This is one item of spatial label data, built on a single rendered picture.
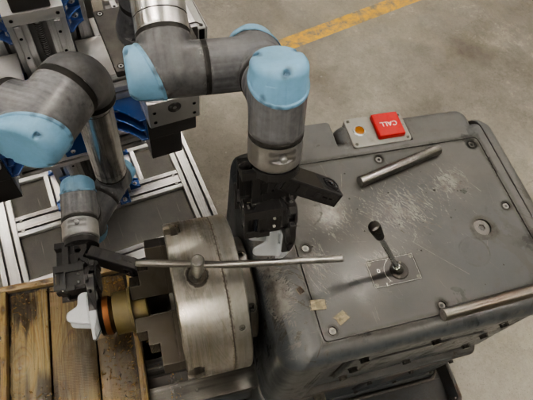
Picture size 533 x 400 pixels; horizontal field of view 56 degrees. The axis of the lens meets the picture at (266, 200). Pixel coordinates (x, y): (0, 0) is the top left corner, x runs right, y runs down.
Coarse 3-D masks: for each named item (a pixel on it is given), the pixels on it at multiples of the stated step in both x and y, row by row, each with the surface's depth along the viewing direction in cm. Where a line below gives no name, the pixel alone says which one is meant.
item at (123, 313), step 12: (108, 300) 98; (120, 300) 97; (132, 300) 98; (144, 300) 98; (108, 312) 96; (120, 312) 96; (132, 312) 96; (144, 312) 97; (108, 324) 96; (120, 324) 96; (132, 324) 96
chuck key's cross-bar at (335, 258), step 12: (144, 264) 81; (156, 264) 81; (168, 264) 82; (180, 264) 82; (204, 264) 82; (216, 264) 82; (228, 264) 83; (240, 264) 82; (252, 264) 82; (264, 264) 82; (276, 264) 82; (288, 264) 82
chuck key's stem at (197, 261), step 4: (192, 256) 81; (196, 256) 81; (200, 256) 81; (192, 260) 81; (196, 260) 81; (200, 260) 81; (204, 260) 81; (192, 264) 81; (196, 264) 80; (200, 264) 81; (192, 268) 82; (196, 268) 81; (200, 268) 82; (192, 272) 85; (196, 272) 83; (200, 272) 84; (196, 276) 86; (200, 276) 88
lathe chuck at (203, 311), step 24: (168, 240) 93; (192, 240) 93; (192, 288) 88; (216, 288) 88; (192, 312) 87; (216, 312) 88; (192, 336) 87; (216, 336) 88; (192, 360) 89; (216, 360) 91
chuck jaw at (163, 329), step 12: (168, 312) 98; (144, 324) 96; (156, 324) 96; (168, 324) 96; (144, 336) 97; (156, 336) 95; (168, 336) 95; (180, 336) 95; (156, 348) 95; (168, 348) 93; (180, 348) 94; (168, 360) 92; (180, 360) 92; (168, 372) 94; (192, 372) 94
